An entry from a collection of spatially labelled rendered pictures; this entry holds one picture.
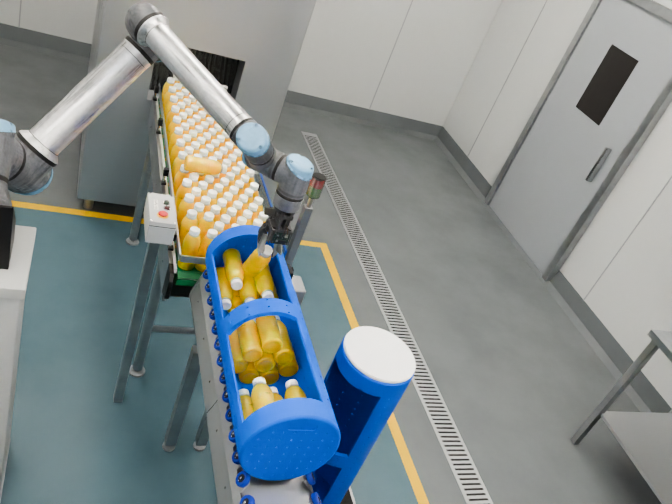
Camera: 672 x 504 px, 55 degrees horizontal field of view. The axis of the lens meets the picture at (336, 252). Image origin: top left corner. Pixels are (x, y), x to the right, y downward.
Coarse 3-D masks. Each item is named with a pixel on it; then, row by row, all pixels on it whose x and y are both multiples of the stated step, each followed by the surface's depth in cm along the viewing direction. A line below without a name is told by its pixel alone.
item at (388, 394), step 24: (336, 360) 232; (336, 384) 258; (360, 384) 223; (384, 384) 221; (408, 384) 231; (336, 408) 267; (360, 408) 264; (384, 408) 230; (360, 432) 236; (336, 456) 242; (360, 456) 245; (336, 480) 250
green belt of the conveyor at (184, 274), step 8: (160, 112) 357; (168, 192) 295; (176, 256) 259; (176, 272) 259; (184, 272) 252; (192, 272) 254; (200, 272) 256; (176, 280) 255; (184, 280) 252; (192, 280) 253
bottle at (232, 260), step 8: (232, 248) 236; (224, 256) 235; (232, 256) 232; (240, 256) 236; (224, 264) 232; (232, 264) 229; (240, 264) 231; (232, 272) 226; (240, 272) 227; (232, 280) 225
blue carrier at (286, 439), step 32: (288, 288) 214; (224, 320) 203; (288, 320) 227; (224, 352) 197; (320, 384) 184; (256, 416) 171; (288, 416) 168; (320, 416) 171; (256, 448) 172; (288, 448) 175; (320, 448) 179
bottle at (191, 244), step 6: (186, 240) 247; (192, 240) 246; (198, 240) 248; (186, 246) 247; (192, 246) 247; (198, 246) 249; (186, 252) 249; (192, 252) 249; (180, 264) 252; (186, 264) 252; (192, 264) 253
